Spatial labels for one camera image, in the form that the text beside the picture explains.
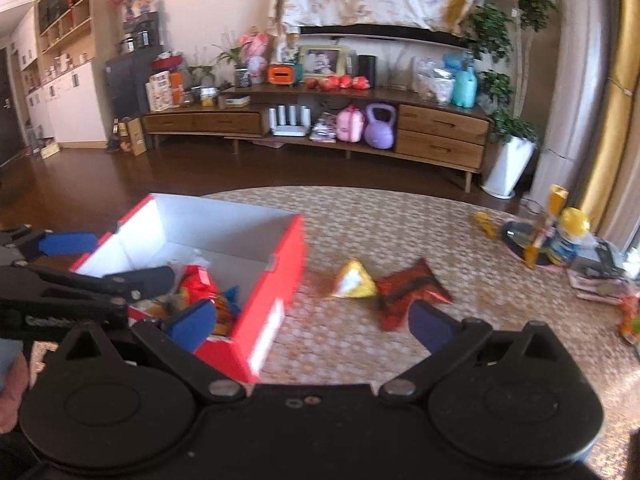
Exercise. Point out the purple kettlebell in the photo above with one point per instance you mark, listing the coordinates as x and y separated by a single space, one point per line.
380 133

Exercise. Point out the brown foil snack packet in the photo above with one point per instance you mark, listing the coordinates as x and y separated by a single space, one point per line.
399 290

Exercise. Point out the teal spray bottle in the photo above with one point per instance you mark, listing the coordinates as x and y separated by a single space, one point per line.
465 85

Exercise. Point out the framed photo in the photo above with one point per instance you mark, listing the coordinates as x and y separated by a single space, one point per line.
323 61

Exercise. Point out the stack of books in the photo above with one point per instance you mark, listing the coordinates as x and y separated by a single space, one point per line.
324 129

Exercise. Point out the red yellow snack packet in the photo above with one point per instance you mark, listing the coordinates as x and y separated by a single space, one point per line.
196 284

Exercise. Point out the yellow lid wipes canister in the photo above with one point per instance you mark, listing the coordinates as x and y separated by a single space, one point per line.
571 229

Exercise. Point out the wooden tv cabinet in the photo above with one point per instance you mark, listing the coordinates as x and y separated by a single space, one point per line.
438 135

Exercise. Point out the white plant pot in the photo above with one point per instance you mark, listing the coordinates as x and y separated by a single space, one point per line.
508 165

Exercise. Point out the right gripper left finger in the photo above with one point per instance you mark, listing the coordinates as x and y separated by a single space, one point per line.
173 342

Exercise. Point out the white air conditioner tower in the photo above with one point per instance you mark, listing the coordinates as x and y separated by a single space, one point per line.
578 92

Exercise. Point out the pink plush toy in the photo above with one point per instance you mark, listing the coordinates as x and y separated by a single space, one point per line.
254 46

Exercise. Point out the small yellow wrapper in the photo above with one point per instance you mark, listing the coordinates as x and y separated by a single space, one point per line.
489 227

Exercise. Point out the orange radio box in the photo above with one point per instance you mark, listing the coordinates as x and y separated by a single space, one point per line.
285 74

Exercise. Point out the black speaker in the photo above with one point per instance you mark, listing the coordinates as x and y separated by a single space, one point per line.
367 67

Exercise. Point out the white router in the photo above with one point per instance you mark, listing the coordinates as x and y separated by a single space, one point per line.
289 121

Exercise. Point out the green potted tree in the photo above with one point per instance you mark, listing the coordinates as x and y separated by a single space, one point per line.
505 35

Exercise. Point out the clear plastic bag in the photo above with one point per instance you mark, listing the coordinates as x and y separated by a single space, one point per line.
432 81

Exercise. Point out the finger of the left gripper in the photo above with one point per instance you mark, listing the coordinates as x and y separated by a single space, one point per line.
143 284
67 244

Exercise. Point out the person's hand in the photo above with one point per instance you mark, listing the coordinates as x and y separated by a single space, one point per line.
14 382

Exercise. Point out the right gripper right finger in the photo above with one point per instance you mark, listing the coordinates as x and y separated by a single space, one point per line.
450 342

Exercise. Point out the white wall cabinet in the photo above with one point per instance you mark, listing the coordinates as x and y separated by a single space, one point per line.
58 53

